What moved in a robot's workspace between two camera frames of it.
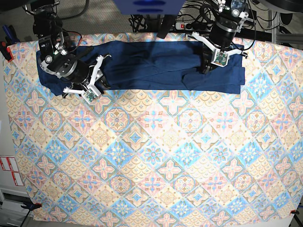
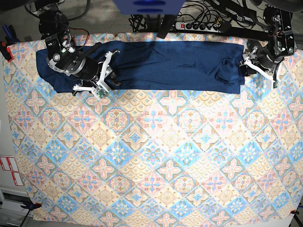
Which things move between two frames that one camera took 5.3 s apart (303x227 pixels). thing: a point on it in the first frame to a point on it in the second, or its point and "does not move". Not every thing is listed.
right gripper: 222,35 to 263,61
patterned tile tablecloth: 142,155 does not move
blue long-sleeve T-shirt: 150,65 does not move
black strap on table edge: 165,25 does not move
